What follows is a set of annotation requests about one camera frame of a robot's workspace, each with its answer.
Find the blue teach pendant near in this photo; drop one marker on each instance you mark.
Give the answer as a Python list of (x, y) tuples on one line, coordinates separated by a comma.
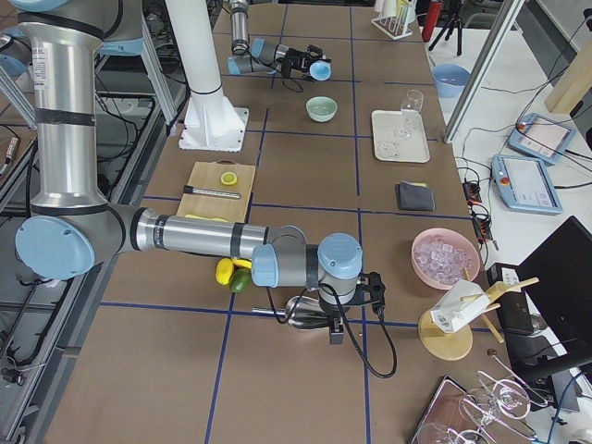
[(524, 184)]

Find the cream bear tray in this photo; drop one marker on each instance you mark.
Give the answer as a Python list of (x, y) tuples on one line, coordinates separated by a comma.
[(387, 146)]

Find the grey folded cloth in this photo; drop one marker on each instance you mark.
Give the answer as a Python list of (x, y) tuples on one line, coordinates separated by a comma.
[(414, 197)]

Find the white wire rack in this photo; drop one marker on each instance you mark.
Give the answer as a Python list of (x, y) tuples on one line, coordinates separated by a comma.
[(394, 17)]

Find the light blue plastic cup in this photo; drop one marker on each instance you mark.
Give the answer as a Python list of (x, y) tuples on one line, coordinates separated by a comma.
[(320, 70)]

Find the blue bowl with spoon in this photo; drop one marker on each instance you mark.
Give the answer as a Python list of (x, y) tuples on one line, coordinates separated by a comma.
[(450, 79)]

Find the blue teach pendant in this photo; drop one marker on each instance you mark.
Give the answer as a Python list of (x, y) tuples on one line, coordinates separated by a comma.
[(541, 137), (524, 184)]

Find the black tripod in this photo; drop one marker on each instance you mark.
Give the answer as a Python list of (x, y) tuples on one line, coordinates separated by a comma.
[(455, 22)]

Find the yellow lemon front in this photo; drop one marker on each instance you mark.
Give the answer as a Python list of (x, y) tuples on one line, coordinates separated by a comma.
[(224, 271)]

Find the blue teach pendant far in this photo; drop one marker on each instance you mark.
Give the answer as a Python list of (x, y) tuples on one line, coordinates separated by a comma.
[(541, 137)]

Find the green bowl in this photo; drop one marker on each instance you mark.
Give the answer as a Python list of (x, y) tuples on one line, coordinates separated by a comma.
[(321, 109)]

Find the pink bowl of ice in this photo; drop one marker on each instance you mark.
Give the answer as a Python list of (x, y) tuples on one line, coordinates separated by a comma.
[(441, 256)]

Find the yellow lemon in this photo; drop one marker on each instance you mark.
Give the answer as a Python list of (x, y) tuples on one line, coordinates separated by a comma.
[(241, 263), (224, 271)]

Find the black laptop monitor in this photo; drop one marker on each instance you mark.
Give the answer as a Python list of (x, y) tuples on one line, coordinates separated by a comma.
[(562, 296)]

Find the red bottle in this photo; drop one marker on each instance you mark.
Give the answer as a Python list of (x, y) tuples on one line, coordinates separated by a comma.
[(431, 19)]

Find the green lime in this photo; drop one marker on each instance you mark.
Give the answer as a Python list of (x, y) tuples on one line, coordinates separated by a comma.
[(240, 281)]

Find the yellow lemon rear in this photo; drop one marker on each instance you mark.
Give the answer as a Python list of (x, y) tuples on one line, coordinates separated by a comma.
[(241, 263)]

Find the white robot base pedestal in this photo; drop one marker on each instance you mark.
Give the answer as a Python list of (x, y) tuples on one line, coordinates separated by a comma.
[(211, 122)]

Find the wooden cup stand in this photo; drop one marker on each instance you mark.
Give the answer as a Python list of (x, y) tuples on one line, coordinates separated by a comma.
[(455, 346)]

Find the upturned wine glass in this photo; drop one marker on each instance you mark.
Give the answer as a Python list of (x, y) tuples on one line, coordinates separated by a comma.
[(503, 401)]

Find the lemon half slice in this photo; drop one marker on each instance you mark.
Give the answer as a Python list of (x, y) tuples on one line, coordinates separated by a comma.
[(229, 178)]

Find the yellow plastic knife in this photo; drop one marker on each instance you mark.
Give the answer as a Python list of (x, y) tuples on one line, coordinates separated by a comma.
[(207, 218)]

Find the wooden cutting board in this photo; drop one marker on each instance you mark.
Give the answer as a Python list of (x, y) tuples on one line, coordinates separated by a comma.
[(206, 175)]

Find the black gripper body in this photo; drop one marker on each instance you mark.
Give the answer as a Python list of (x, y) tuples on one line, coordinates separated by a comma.
[(334, 315), (291, 58)]

